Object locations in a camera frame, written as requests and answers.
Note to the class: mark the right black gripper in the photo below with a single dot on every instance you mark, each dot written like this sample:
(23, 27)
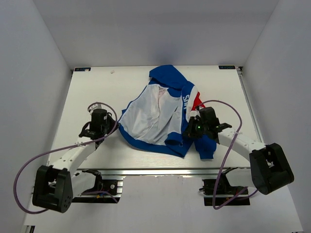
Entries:
(189, 131)

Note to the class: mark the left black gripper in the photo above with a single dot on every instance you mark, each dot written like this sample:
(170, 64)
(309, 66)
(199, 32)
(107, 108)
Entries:
(112, 120)

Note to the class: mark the blue white red jacket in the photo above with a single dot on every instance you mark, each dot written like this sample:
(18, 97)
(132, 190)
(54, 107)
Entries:
(156, 119)

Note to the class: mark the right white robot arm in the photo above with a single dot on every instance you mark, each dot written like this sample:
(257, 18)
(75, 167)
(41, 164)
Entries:
(269, 168)

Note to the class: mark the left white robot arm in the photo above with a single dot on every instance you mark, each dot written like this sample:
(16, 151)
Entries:
(58, 184)

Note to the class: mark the left blue corner label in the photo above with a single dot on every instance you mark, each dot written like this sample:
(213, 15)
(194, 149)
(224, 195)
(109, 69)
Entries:
(82, 69)

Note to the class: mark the blue corner label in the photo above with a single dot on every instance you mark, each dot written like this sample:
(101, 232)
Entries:
(82, 69)
(225, 67)

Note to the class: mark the right blue corner label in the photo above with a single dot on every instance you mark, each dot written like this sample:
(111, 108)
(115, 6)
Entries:
(225, 67)

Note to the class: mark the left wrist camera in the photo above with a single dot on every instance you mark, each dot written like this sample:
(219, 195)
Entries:
(93, 107)

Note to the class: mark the aluminium table front rail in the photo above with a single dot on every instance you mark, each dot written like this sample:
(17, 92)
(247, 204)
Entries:
(157, 171)

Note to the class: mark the aluminium table rail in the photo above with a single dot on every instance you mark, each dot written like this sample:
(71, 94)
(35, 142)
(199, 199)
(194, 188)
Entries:
(157, 171)
(251, 110)

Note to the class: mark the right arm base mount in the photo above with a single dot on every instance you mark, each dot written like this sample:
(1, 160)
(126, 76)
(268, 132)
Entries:
(224, 193)

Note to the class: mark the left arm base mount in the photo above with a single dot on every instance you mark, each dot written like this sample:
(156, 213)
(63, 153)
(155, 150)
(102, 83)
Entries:
(109, 192)

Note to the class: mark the aluminium table right rail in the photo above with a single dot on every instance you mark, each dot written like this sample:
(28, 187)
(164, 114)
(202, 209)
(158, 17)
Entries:
(251, 110)

